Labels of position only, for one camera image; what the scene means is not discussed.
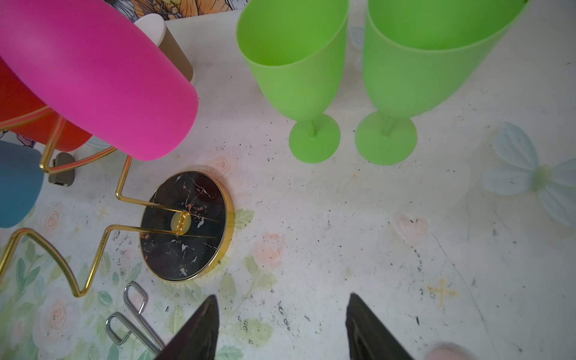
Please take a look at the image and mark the brown paper cup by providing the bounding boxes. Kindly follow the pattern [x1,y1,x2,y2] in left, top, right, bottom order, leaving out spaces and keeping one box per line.
[134,13,196,85]

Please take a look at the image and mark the pink wine glass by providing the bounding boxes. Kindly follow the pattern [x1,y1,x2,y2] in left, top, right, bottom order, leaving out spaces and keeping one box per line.
[1,1,199,161]

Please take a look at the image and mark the gold wire glass rack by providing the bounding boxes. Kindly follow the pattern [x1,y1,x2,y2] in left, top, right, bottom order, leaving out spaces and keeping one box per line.
[1,106,235,298]

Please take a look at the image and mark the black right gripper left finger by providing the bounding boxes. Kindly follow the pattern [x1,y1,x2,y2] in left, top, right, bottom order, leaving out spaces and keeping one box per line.
[154,295,220,360]

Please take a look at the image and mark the red wine glass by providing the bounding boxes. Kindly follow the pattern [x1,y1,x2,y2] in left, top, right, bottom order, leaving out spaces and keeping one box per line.
[0,55,93,152]

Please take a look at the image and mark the green wine glass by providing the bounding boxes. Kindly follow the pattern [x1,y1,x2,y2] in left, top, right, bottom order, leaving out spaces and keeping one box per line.
[355,0,527,165]
[236,0,350,164]

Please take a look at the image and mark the metal wire tongs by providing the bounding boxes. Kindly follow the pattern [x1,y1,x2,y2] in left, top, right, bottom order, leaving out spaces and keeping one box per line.
[104,281,165,357]

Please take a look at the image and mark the green wine glass front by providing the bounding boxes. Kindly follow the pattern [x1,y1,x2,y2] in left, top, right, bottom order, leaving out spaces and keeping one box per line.
[236,0,350,164]

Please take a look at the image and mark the blue wine glass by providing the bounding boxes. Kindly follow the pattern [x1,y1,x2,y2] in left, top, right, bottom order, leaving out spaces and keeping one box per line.
[1,141,44,228]

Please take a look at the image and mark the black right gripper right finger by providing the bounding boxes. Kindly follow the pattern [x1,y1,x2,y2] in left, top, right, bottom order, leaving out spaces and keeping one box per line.
[346,293,413,360]

